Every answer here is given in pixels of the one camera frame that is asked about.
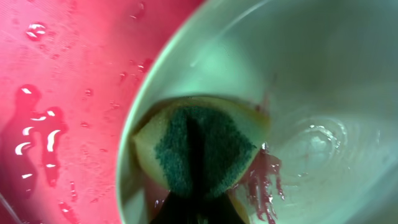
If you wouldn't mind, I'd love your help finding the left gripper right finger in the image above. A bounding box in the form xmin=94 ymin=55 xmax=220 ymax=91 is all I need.
xmin=201 ymin=194 xmax=244 ymax=224

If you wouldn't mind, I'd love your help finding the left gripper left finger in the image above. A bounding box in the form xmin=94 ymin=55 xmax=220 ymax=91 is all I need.
xmin=150 ymin=192 xmax=200 ymax=224

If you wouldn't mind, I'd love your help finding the green yellow sponge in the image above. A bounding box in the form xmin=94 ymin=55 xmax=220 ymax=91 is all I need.
xmin=130 ymin=96 xmax=271 ymax=200

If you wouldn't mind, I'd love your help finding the red plastic tray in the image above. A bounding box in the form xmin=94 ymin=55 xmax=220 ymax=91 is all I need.
xmin=1 ymin=0 xmax=200 ymax=223

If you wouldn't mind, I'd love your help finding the light blue plate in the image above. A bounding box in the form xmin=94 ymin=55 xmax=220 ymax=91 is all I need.
xmin=116 ymin=0 xmax=397 ymax=223

